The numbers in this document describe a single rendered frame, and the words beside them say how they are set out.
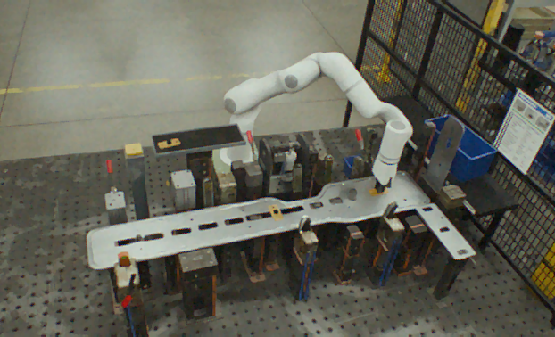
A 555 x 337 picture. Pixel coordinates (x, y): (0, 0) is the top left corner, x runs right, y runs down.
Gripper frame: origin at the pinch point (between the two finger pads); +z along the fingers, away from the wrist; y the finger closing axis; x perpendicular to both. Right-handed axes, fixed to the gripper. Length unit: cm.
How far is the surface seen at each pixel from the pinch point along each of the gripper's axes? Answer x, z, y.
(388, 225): -8.1, -0.5, 21.2
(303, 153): -28.9, -9.6, -17.6
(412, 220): 7.2, 5.3, 17.1
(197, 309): -83, 29, 18
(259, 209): -52, 3, -4
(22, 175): -148, 33, -85
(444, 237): 13.2, 3.3, 30.2
